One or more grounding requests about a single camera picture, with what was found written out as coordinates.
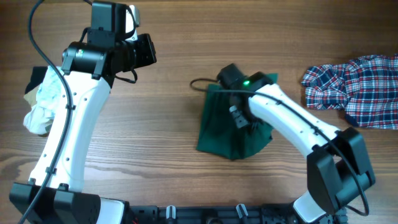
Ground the green shirt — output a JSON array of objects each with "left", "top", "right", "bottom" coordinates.
[{"left": 197, "top": 83, "right": 273, "bottom": 160}]

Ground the beige cloth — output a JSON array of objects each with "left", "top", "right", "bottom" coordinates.
[{"left": 23, "top": 88, "right": 57, "bottom": 135}]

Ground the white blue checked cloth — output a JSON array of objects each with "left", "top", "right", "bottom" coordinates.
[{"left": 36, "top": 66, "right": 63, "bottom": 119}]

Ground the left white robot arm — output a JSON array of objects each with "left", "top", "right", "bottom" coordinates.
[{"left": 9, "top": 34, "right": 156, "bottom": 223}]

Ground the black folded garment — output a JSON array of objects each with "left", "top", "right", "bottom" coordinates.
[{"left": 24, "top": 66, "right": 48, "bottom": 94}]

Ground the red blue plaid shirt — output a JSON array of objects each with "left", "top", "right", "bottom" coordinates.
[{"left": 301, "top": 54, "right": 397, "bottom": 129}]

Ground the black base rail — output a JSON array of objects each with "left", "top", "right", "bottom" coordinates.
[{"left": 130, "top": 204, "right": 304, "bottom": 224}]

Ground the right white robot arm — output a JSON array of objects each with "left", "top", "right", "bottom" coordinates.
[{"left": 220, "top": 72, "right": 376, "bottom": 223}]

